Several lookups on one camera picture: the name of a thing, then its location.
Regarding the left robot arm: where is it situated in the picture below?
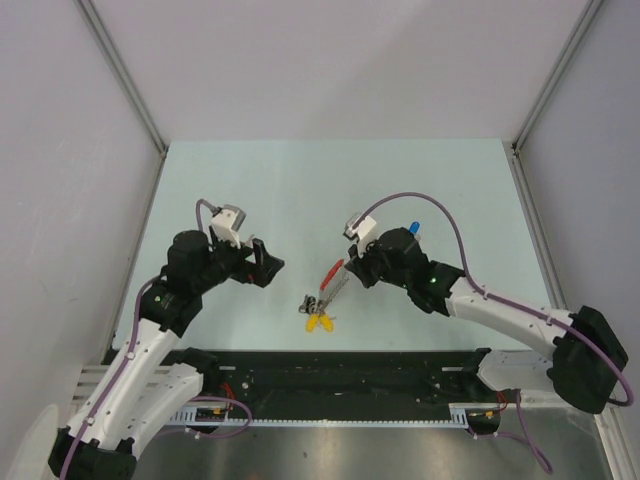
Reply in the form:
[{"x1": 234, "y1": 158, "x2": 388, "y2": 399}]
[{"x1": 48, "y1": 230, "x2": 285, "y2": 479}]

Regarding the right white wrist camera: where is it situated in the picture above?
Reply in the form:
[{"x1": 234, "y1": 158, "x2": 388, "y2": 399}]
[{"x1": 343, "y1": 213, "x2": 379, "y2": 257}]

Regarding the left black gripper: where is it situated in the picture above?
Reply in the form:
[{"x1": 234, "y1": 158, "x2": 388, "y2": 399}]
[{"x1": 193, "y1": 230, "x2": 282, "y2": 293}]

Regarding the left aluminium corner post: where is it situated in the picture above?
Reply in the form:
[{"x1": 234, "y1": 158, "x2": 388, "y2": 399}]
[{"x1": 72, "y1": 0, "x2": 168, "y2": 159}]

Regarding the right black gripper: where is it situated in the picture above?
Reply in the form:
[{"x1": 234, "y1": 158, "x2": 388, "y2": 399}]
[{"x1": 346, "y1": 235, "x2": 410, "y2": 289}]

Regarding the aluminium corner post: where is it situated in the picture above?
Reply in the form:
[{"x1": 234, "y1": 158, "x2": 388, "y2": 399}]
[
  {"x1": 72, "y1": 0, "x2": 168, "y2": 159},
  {"x1": 510, "y1": 0, "x2": 606, "y2": 151}
]

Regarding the right aluminium corner post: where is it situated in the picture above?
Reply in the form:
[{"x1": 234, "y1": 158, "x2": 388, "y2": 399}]
[{"x1": 510, "y1": 0, "x2": 606, "y2": 151}]

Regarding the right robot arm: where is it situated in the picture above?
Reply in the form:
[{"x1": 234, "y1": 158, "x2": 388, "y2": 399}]
[{"x1": 344, "y1": 227, "x2": 628, "y2": 414}]

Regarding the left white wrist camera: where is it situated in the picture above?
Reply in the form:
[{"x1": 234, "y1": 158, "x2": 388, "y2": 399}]
[{"x1": 210, "y1": 204, "x2": 246, "y2": 249}]

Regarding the white cable duct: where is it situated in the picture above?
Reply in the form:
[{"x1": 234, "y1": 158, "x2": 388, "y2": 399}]
[{"x1": 164, "y1": 404, "x2": 494, "y2": 431}]

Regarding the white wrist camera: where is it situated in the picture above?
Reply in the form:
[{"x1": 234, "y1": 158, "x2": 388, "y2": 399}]
[
  {"x1": 210, "y1": 204, "x2": 246, "y2": 249},
  {"x1": 343, "y1": 213, "x2": 379, "y2": 257}
]

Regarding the red handled metal key holder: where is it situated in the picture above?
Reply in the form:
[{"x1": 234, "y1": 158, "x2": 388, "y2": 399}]
[{"x1": 318, "y1": 259, "x2": 349, "y2": 306}]

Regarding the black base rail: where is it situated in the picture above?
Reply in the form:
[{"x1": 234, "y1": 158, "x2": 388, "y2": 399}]
[{"x1": 205, "y1": 351, "x2": 514, "y2": 422}]

